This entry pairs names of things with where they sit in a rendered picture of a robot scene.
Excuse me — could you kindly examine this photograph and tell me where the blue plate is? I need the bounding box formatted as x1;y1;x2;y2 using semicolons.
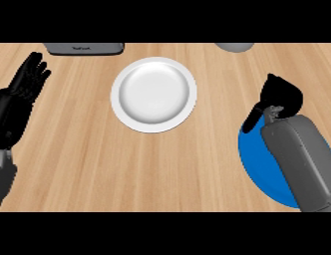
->
237;115;331;209

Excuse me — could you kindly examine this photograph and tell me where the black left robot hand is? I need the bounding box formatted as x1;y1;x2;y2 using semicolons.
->
0;51;53;151

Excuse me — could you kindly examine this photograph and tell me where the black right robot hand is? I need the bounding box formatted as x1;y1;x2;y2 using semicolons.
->
240;73;305;134

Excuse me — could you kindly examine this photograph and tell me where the white oval plate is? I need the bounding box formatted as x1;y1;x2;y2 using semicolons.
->
111;56;198;134

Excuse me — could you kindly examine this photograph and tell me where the pale grey rounded object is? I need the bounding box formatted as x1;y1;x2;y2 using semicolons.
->
215;42;256;54

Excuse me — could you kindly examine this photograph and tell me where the dark grey appliance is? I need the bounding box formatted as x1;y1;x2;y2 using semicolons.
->
43;42;127;57

